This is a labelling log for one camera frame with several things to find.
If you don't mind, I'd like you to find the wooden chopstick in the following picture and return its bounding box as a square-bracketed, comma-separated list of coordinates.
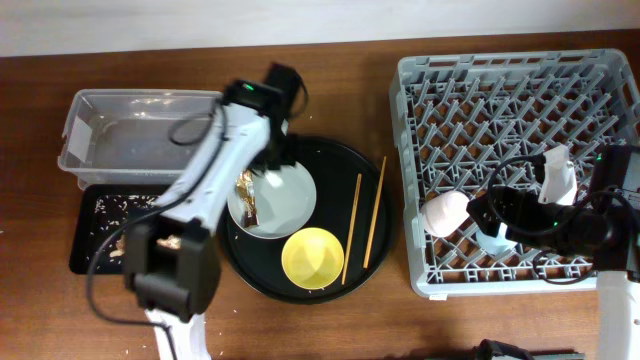
[341, 173, 362, 285]
[363, 156, 387, 269]

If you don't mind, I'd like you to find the yellow bowl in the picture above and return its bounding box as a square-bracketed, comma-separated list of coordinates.
[281, 227, 345, 291]

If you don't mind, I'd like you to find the right wooden chopstick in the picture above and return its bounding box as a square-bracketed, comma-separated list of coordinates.
[363, 156, 387, 269]

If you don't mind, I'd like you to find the grey dishwasher rack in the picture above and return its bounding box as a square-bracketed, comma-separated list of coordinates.
[390, 49, 639, 300]

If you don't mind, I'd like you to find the light blue cup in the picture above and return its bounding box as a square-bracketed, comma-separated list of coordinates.
[475, 224, 517, 255]

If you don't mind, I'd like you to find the grey plate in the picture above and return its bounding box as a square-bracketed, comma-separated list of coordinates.
[227, 162, 317, 240]

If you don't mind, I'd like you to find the gold brown snack wrapper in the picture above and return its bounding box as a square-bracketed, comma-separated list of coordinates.
[236, 170, 259, 228]

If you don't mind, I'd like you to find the clear plastic bin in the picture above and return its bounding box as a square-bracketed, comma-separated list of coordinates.
[57, 89, 221, 189]

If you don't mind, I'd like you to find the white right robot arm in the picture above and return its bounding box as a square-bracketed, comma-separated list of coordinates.
[467, 145, 639, 359]

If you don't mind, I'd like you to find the black rectangular tray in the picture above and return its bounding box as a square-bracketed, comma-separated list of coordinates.
[69, 185, 168, 275]

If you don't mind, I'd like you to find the pink cup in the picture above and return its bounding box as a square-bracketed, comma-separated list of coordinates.
[420, 190, 469, 237]

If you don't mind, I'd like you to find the left wooden chopstick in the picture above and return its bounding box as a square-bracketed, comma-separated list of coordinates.
[341, 173, 362, 285]

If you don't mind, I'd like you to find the round black tray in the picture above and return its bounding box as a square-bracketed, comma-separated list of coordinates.
[218, 137, 394, 304]

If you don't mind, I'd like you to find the food scraps pile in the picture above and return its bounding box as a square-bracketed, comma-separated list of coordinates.
[89, 195, 181, 262]

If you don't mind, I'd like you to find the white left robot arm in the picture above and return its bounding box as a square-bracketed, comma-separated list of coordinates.
[86, 63, 308, 359]

